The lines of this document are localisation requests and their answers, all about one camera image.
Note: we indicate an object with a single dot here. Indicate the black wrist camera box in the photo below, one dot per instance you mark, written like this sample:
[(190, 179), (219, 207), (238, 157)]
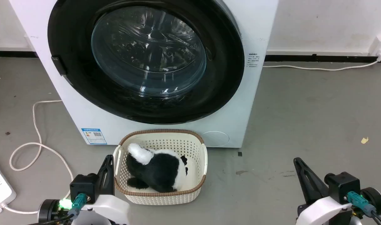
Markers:
[(83, 185), (342, 186)]

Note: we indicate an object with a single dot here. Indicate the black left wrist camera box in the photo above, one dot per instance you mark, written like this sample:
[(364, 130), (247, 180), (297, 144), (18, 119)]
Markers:
[(83, 185)]

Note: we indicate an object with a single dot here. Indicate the blue energy label sticker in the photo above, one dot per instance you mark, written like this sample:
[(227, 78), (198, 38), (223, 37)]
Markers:
[(94, 136)]

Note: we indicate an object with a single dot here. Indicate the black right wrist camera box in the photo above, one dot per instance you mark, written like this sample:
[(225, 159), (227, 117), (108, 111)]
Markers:
[(342, 186)]

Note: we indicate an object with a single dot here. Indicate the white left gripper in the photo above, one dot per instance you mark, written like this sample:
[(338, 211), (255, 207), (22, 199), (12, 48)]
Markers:
[(111, 209)]

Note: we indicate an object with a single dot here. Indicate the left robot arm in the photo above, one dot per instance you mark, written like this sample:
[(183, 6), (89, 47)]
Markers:
[(48, 211)]

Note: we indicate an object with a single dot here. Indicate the black and white panda plush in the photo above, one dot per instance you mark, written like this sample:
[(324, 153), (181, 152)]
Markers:
[(156, 172)]

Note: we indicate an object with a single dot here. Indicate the white front-load washing machine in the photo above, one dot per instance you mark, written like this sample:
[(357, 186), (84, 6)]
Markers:
[(84, 118)]

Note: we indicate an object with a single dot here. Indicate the small yellow paper scrap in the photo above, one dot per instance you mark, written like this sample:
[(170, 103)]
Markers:
[(364, 140)]

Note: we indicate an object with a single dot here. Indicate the round white filter cover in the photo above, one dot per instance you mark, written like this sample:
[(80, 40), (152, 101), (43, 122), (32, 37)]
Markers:
[(215, 139)]

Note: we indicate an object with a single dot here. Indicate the black round washer door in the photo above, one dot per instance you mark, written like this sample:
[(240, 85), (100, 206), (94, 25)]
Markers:
[(68, 34)]

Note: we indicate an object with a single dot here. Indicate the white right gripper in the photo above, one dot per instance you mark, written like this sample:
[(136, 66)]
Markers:
[(323, 212)]

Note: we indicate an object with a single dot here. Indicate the white wall socket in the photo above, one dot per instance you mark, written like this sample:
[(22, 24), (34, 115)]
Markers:
[(379, 45)]

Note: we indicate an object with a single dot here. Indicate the cream woven laundry basket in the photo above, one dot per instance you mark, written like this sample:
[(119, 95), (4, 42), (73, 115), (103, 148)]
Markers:
[(165, 140)]

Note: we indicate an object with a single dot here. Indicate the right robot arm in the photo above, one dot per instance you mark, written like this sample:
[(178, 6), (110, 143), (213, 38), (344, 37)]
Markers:
[(375, 201)]

